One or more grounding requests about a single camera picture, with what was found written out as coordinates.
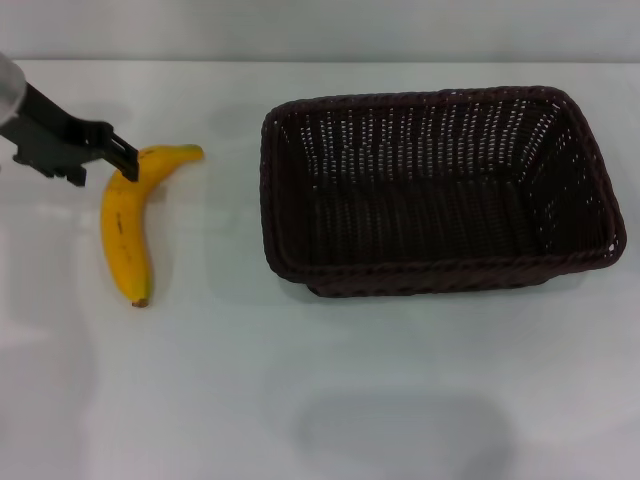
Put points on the dark brown woven basket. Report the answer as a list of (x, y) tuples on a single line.
[(430, 240)]

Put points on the yellow banana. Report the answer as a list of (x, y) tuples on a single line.
[(125, 235)]

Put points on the gray left robot arm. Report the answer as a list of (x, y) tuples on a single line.
[(9, 90)]

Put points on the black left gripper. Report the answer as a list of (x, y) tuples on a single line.
[(55, 137)]

